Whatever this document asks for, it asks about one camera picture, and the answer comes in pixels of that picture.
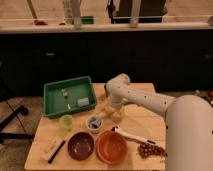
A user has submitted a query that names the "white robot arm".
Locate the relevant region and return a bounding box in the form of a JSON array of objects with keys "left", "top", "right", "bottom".
[{"left": 106, "top": 74, "right": 213, "bottom": 171}]

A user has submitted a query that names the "red-orange bowl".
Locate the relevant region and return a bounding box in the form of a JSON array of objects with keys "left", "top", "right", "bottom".
[{"left": 96, "top": 131, "right": 128, "bottom": 165}]

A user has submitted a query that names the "dark purple bowl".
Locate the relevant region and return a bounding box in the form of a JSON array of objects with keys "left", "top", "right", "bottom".
[{"left": 68, "top": 132, "right": 94, "bottom": 161}]

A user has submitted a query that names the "grey block in tray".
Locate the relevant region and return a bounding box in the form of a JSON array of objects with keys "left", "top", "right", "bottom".
[{"left": 77, "top": 98, "right": 89, "bottom": 107}]

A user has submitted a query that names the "bunch of grapes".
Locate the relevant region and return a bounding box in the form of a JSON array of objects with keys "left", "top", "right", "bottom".
[{"left": 138, "top": 143, "right": 165, "bottom": 159}]

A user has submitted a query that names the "green plastic tray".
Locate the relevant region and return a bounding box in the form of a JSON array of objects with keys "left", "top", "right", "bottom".
[{"left": 43, "top": 76, "right": 97, "bottom": 118}]

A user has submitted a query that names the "light green cup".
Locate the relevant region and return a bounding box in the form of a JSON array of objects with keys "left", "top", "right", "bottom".
[{"left": 59, "top": 115, "right": 72, "bottom": 130}]

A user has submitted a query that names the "white scrub brush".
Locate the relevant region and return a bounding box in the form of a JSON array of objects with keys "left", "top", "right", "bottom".
[{"left": 41, "top": 136, "right": 65, "bottom": 163}]

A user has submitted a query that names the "black chair base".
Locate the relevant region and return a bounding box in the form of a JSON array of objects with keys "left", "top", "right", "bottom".
[{"left": 0, "top": 105, "right": 34, "bottom": 144}]

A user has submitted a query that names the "green box on counter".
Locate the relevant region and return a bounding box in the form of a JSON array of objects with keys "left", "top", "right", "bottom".
[{"left": 81, "top": 16, "right": 94, "bottom": 24}]

